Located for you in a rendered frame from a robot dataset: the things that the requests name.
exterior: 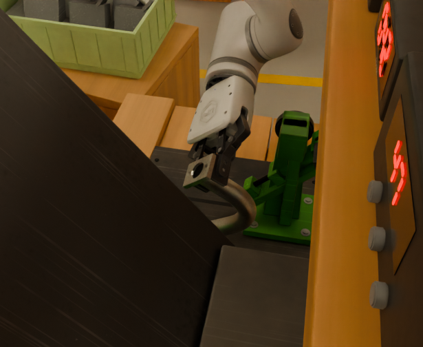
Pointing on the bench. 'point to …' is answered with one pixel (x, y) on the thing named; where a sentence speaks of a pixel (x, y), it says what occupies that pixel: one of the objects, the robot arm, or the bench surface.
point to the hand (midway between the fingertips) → (211, 173)
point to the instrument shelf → (344, 186)
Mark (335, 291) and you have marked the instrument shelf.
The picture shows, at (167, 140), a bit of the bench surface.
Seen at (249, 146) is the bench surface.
